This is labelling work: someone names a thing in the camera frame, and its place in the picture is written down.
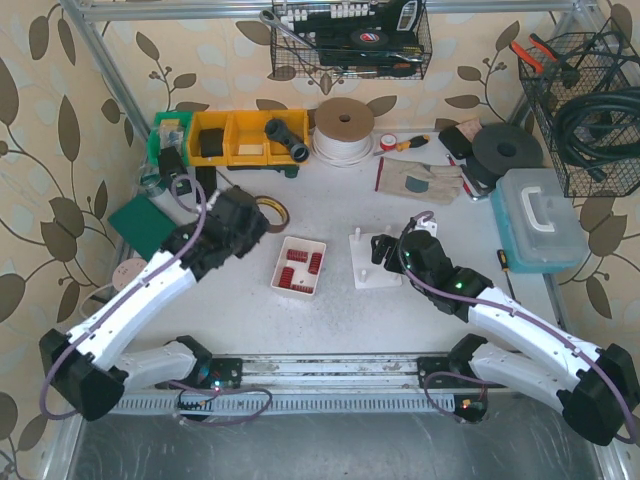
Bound brown tape roll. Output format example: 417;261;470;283
255;195;290;234

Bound red large spring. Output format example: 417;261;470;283
278;267;295;289

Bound white parts tray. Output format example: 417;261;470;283
270;236;326;300

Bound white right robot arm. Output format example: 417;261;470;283
371;224;639;446

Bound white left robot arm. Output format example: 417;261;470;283
39;187;269;421

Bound red spring in tray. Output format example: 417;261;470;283
308;252;323;275
286;249;308;263

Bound black aluminium extrusion profile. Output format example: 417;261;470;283
195;166;217;199

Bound beige work glove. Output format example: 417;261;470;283
375;157;464;205

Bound black box in bin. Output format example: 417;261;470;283
199;128;224;157

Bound yellow storage bin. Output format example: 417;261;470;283
187;109;310;168

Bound black green battery box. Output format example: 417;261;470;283
158;147;192;196

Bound clear glass jar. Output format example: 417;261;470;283
138;164;165;198

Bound small black screwdriver right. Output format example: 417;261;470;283
496;249;519;302

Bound black pipe fitting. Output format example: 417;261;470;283
264;118;310;163

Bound red white tape roll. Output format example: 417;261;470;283
379;133;397;151

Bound yellow black small screwdriver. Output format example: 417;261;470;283
394;135;430;152

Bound green storage bin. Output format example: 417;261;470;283
147;112;193;166

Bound round beige power socket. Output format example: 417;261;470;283
111;257;147;292

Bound black sanding block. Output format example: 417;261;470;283
438;126;473;160

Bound black rubber disc spool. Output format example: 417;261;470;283
466;123;544;187

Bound clear teal toolbox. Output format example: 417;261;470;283
490;168;588;274

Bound black electrical tape roll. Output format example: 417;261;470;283
349;28;389;50

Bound white peg base plate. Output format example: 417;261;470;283
348;225;404;291

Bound red handled tool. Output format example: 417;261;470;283
445;154;491;202

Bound white cable spool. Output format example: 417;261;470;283
312;97;374;168

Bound black wire basket centre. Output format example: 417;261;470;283
259;1;432;83

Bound black wire basket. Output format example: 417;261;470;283
518;30;639;198
259;1;432;83

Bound black coiled hose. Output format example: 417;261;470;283
552;87;640;169

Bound orange handled pliers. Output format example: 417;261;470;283
509;33;559;74

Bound black wire basket right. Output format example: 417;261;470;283
518;30;639;198

